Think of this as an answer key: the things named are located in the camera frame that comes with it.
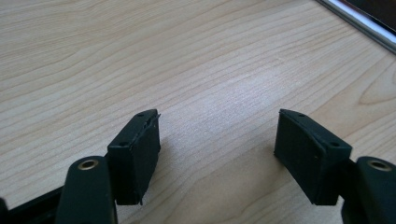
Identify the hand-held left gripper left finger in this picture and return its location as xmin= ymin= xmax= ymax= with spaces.
xmin=106 ymin=108 xmax=162 ymax=206

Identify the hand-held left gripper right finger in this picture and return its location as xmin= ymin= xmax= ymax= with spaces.
xmin=273 ymin=108 xmax=353 ymax=206

